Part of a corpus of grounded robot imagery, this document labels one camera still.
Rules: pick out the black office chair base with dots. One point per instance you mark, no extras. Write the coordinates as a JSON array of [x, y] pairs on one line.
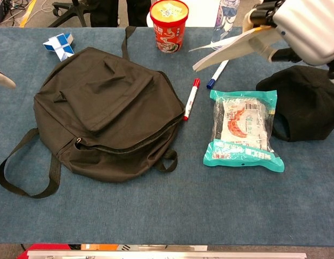
[[72, 12]]

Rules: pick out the black cap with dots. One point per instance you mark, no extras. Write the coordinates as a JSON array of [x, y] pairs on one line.
[[304, 108]]

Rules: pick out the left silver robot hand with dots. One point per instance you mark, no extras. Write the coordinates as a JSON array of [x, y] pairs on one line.
[[3, 80]]

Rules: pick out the white marker red cap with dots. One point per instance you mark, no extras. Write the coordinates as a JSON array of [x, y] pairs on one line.
[[191, 99]]

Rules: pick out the blue white snake puzzle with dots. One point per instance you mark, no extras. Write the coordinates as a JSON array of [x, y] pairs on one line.
[[58, 47]]

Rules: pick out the black fabric backpack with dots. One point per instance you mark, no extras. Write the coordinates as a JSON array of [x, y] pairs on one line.
[[102, 108]]

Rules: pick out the red instant noodle cup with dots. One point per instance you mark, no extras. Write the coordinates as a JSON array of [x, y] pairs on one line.
[[169, 29]]

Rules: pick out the red box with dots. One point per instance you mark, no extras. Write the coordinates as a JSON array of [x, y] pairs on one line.
[[45, 249]]

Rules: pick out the clear plastic water bottle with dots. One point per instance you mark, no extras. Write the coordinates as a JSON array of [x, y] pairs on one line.
[[223, 16]]

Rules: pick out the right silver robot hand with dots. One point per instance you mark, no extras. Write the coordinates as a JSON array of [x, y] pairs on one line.
[[309, 29]]

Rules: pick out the black trouser leg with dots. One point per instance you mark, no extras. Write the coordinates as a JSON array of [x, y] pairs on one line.
[[104, 13], [138, 12]]

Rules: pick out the teal clear snack packet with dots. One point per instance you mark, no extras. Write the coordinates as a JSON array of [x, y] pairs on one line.
[[242, 129]]

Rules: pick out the white and yellow book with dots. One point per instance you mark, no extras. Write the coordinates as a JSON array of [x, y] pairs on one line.
[[228, 52]]

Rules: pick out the white marker blue cap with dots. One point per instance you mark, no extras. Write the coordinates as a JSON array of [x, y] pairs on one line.
[[216, 74]]

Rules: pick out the aluminium profile rail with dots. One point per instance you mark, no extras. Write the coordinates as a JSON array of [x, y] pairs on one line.
[[166, 255]]

